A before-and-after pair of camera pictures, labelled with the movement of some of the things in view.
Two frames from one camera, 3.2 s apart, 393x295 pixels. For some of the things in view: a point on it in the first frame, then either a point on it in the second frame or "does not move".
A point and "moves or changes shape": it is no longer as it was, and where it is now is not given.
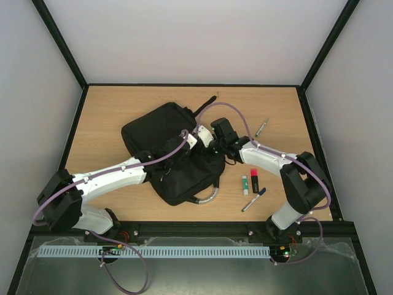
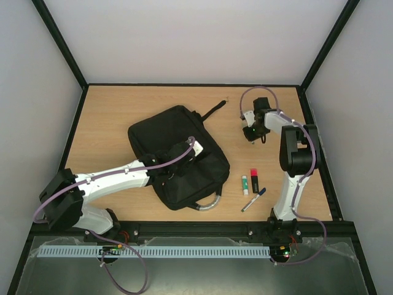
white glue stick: (245, 185) does not move
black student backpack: (182, 176) moves or changes shape
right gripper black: (212, 149) → (255, 134)
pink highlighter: (255, 180) does not move
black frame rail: (314, 230) does not move
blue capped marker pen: (259, 194) does not move
